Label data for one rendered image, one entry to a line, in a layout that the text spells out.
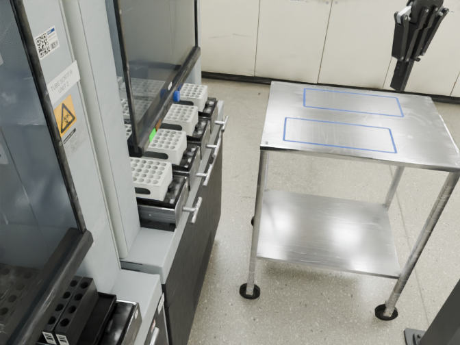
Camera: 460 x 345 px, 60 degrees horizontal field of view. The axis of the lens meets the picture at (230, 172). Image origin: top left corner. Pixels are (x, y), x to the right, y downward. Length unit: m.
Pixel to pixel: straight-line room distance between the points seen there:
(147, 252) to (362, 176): 1.76
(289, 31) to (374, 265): 2.04
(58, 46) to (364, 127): 1.01
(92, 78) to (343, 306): 1.47
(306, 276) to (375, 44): 1.96
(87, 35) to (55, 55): 0.10
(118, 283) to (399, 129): 0.99
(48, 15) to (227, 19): 2.68
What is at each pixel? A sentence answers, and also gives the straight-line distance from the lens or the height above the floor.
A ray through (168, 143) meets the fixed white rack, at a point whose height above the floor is 0.86.
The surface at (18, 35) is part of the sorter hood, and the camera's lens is 0.55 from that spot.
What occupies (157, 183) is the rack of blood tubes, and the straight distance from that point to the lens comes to 1.01.
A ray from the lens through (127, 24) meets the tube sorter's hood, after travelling 0.83.
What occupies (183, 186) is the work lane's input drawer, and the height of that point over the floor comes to 0.81.
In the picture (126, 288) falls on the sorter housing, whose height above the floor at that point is 0.73.
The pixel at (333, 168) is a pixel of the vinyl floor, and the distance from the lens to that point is 2.57.
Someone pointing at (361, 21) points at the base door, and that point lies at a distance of 3.22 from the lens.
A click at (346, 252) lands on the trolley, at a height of 0.28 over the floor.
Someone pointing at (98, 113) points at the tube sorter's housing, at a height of 1.14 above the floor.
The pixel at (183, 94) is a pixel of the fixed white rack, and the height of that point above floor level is 0.86.
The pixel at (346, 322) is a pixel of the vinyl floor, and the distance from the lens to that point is 1.84.
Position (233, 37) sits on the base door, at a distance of 3.28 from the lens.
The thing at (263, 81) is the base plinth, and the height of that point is 0.03.
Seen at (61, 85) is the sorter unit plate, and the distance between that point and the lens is 0.65.
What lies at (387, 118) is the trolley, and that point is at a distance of 1.48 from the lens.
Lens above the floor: 1.51
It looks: 39 degrees down
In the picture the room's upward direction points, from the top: 2 degrees clockwise
